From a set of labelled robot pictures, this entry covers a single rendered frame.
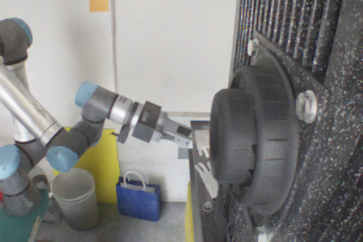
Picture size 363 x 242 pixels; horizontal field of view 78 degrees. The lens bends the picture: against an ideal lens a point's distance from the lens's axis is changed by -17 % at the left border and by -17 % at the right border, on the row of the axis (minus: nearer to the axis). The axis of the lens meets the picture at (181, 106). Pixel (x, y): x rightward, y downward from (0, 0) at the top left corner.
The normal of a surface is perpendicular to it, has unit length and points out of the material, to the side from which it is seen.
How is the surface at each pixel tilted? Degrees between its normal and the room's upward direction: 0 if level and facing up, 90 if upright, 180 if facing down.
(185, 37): 90
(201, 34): 90
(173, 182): 90
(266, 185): 87
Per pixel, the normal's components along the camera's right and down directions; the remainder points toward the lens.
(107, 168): 0.03, 0.43
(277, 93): 0.04, -0.59
